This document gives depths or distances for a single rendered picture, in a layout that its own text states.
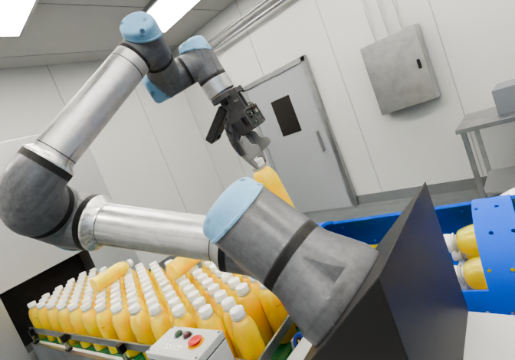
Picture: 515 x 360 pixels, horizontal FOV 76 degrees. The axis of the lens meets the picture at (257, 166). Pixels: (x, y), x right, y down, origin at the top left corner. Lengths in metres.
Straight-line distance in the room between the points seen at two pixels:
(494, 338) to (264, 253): 0.34
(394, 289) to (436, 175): 4.10
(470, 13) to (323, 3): 1.60
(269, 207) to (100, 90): 0.41
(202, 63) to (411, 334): 0.70
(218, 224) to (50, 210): 0.33
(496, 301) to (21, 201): 0.81
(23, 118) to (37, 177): 4.54
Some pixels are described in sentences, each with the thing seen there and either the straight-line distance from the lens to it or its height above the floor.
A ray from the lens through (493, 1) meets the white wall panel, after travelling 4.11.
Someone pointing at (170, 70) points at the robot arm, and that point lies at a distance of 0.81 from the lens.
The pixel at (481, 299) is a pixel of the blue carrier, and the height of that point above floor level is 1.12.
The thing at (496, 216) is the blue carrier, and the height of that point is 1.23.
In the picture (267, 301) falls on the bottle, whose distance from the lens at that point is 1.05.
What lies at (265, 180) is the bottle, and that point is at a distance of 0.87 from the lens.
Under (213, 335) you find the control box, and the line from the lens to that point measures 0.91.
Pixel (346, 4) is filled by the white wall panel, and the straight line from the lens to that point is 4.47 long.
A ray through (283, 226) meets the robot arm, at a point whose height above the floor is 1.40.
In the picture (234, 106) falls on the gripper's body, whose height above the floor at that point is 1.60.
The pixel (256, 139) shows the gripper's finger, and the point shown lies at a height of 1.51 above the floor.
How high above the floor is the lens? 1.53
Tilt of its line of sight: 6 degrees down
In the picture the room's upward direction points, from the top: 21 degrees counter-clockwise
